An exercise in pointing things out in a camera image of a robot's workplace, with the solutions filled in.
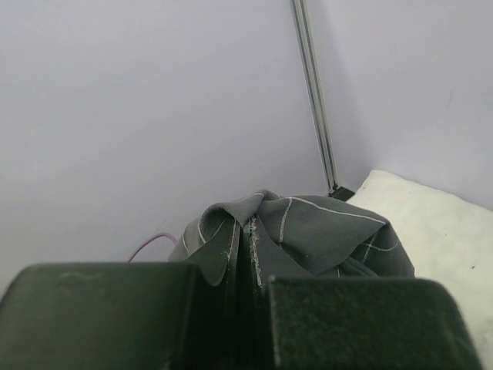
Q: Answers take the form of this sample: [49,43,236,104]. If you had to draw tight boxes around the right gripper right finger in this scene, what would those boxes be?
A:
[246,220,483,369]

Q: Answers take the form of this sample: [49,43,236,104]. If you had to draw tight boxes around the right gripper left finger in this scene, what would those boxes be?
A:
[1,223,242,369]

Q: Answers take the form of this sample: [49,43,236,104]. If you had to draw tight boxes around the grey checked pillowcase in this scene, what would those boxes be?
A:
[169,190,414,287]

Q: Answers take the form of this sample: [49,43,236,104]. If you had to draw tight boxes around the white plain pillow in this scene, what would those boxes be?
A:
[349,170,492,369]

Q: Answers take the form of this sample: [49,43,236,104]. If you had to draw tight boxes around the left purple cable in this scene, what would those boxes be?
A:
[126,232,179,264]

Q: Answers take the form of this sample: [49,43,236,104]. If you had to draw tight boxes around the left aluminium frame post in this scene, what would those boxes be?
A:
[290,0,339,194]

